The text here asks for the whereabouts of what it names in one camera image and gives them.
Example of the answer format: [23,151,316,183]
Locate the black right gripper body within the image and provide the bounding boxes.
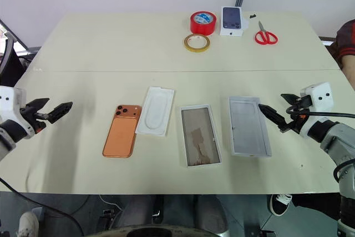
[278,101,309,135]

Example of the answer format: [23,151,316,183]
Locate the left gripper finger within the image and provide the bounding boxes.
[47,101,74,125]
[26,98,50,114]

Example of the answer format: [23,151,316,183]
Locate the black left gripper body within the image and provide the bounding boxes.
[19,105,50,135]

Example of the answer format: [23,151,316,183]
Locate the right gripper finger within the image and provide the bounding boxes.
[280,93,302,106]
[257,103,288,131]

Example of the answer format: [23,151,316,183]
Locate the grey box lid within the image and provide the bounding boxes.
[227,96,272,160]

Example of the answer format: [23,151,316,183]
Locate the white box base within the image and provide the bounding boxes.
[180,104,223,169]

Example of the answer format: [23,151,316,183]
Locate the white printed phone box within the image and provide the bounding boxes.
[220,6,250,38]

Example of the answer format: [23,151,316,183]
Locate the dark office chair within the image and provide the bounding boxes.
[0,19,43,88]

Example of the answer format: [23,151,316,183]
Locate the orange smartphone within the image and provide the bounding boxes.
[102,104,143,159]

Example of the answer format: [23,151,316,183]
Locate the red black striped sleeve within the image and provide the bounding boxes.
[331,19,355,60]

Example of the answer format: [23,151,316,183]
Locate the black white sneaker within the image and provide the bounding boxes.
[267,193,293,216]

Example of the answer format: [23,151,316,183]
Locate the white moulded tray insert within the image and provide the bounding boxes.
[134,86,176,138]

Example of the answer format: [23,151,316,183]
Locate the white shoe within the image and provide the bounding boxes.
[17,211,40,237]

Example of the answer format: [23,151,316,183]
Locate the yellow tape roll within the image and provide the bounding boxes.
[182,33,211,54]

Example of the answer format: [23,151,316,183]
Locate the red tape roll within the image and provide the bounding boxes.
[190,11,217,37]

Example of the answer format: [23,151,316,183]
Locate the dark rounded base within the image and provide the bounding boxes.
[94,221,231,237]

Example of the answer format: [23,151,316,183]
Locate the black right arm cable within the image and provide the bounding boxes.
[285,95,355,119]

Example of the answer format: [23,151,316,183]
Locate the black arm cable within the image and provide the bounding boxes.
[285,95,355,119]
[0,177,84,237]

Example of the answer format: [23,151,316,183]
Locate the red handled scissors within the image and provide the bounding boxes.
[254,21,279,46]

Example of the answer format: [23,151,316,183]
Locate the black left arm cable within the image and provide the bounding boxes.
[0,177,84,237]

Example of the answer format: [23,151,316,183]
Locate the thin white cable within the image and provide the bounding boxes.
[98,194,123,210]

